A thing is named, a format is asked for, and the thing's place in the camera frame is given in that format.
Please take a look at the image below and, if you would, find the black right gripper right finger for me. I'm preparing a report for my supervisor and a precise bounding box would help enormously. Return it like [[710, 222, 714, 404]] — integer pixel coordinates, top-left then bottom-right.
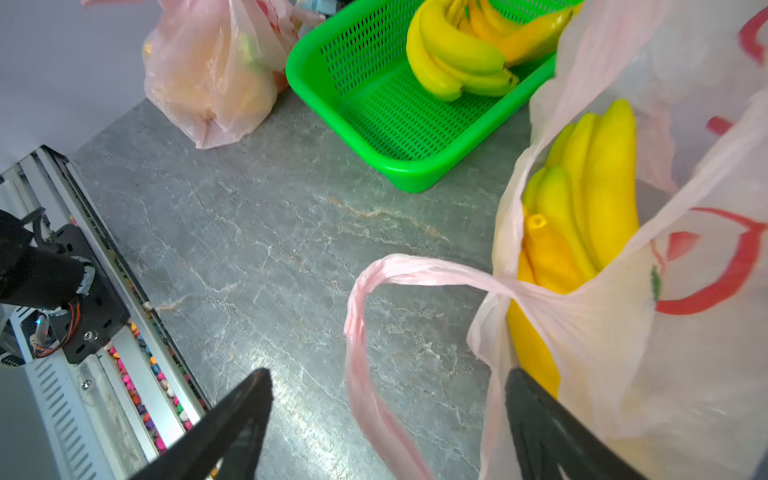
[[505, 368, 643, 479]]

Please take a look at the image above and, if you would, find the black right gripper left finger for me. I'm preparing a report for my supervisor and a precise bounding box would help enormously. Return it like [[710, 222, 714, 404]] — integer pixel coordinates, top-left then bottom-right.
[[133, 368, 273, 479]]

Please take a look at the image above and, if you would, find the pink peach printed bag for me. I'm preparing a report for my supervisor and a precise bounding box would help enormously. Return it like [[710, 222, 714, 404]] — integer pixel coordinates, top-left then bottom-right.
[[344, 1, 767, 479]]

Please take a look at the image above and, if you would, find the yellow-green banana bunch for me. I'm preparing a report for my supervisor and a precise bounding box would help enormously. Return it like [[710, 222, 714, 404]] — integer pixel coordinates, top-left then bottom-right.
[[506, 98, 641, 398]]

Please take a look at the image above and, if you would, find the pink plastic bag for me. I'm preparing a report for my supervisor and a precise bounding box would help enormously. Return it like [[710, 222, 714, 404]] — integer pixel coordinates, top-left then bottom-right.
[[80, 0, 325, 150]]

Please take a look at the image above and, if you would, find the yellow banana bunch in basket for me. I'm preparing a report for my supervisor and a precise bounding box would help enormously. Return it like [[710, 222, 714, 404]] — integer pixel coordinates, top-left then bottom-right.
[[406, 1, 582, 102]]

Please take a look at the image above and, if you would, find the green plastic basket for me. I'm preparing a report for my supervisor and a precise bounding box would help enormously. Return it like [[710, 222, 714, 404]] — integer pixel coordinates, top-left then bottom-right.
[[287, 1, 580, 193]]

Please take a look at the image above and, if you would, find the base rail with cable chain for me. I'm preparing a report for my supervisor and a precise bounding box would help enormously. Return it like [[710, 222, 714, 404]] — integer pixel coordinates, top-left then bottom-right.
[[1, 147, 209, 479]]

